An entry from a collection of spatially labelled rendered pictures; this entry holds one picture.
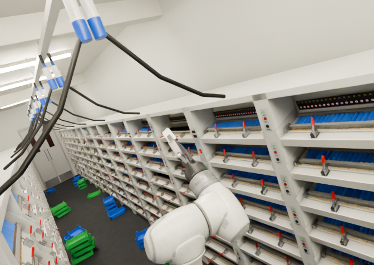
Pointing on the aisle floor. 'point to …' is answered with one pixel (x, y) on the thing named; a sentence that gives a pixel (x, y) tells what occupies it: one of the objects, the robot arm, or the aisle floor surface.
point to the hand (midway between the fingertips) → (170, 136)
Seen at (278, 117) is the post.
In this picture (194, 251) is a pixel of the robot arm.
